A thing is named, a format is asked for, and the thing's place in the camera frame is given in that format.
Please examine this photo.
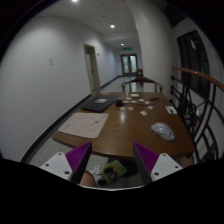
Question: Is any white side door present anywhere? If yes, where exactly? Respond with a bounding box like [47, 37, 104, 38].
[84, 44, 100, 92]

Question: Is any wooden chair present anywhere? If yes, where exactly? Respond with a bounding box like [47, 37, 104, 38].
[121, 77, 164, 93]

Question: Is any black laptop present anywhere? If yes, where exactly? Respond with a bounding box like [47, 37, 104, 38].
[81, 95, 119, 113]

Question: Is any green patterned bag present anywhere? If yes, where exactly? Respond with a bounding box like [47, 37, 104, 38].
[101, 160, 127, 183]

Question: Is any small black cup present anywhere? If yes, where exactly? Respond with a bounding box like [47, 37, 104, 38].
[116, 100, 123, 107]

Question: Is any black metal railing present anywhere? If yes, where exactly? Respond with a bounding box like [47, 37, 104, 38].
[170, 67, 224, 164]

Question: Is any white card with print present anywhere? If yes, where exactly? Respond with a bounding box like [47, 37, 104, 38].
[165, 106, 177, 114]

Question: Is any white paper scrap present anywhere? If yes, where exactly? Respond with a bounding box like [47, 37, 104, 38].
[140, 111, 147, 116]

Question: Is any white shoe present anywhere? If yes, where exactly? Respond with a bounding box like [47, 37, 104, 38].
[90, 165, 107, 186]

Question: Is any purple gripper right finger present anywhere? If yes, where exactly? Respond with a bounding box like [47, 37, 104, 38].
[132, 141, 184, 185]

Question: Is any double glass door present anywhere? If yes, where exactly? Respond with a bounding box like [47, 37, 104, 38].
[121, 54, 138, 76]

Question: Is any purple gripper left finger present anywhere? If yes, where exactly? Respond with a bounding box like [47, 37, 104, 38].
[39, 141, 93, 185]

